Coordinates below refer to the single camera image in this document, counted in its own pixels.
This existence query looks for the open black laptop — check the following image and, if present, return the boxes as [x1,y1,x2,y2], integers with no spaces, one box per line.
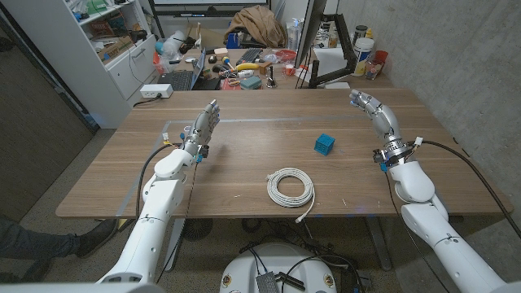
[156,47,221,91]

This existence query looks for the white power strip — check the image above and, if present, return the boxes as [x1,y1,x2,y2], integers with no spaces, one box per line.
[139,83,174,99]

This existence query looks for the red bowl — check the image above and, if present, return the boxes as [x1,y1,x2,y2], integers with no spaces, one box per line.
[274,49,298,63]

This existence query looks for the black flat monitor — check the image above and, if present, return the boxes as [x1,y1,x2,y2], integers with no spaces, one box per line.
[293,0,328,69]

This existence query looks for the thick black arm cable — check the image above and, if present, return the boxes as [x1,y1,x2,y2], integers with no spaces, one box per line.
[135,142,182,221]
[413,139,521,241]

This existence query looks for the white Ethernet cable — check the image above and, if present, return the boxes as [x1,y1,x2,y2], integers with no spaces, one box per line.
[265,167,317,224]

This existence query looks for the grey table leg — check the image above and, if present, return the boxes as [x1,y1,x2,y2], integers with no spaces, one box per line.
[164,218,186,273]
[365,215,393,272]

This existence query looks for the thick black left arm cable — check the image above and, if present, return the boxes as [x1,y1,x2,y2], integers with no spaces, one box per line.
[135,142,182,221]

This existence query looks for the blue block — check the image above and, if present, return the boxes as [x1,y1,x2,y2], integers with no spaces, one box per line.
[313,133,336,156]

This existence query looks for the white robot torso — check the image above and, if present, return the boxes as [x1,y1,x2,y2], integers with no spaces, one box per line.
[219,243,338,293]

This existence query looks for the clear plastic bottle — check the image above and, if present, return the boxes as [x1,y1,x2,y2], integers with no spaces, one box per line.
[286,18,304,52]

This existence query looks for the white paper sheet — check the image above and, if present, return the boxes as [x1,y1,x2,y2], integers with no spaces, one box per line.
[313,47,347,77]

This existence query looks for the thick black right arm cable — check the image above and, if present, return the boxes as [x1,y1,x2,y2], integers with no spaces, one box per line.
[413,139,521,241]

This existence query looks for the silver metal bell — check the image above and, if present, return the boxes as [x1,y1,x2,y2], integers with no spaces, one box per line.
[265,64,278,90]

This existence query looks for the clear drinking glass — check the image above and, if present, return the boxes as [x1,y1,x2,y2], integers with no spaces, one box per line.
[365,59,383,81]

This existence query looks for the white shelf cabinet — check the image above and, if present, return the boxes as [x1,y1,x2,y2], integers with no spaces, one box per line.
[0,0,160,129]

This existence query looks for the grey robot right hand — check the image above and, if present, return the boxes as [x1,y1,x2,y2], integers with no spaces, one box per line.
[348,89,405,150]

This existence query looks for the clear plastic bag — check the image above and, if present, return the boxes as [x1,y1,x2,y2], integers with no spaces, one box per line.
[160,30,186,62]

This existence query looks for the teal box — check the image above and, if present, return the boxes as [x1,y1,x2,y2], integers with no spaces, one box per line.
[239,76,263,90]

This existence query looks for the black keyboard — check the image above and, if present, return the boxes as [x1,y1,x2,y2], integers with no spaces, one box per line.
[234,47,264,66]

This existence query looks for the person in dark clothes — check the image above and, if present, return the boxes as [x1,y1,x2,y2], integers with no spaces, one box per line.
[0,217,119,285]

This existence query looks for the dark-lid jar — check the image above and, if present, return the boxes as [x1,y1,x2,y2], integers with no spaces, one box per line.
[352,24,369,46]

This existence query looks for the cardboard box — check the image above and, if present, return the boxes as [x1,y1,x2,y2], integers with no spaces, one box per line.
[96,35,134,62]

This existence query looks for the whiteboard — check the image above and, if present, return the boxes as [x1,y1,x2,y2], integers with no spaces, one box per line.
[147,0,273,18]

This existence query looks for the black round fan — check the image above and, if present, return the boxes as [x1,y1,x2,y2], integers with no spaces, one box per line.
[182,218,214,242]

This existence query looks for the white canister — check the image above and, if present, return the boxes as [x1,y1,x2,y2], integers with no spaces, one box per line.
[351,37,375,77]

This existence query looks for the brown jacket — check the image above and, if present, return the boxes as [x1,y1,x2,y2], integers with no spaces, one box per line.
[223,5,287,49]

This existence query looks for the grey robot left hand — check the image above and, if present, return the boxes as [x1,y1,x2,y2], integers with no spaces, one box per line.
[181,99,221,159]

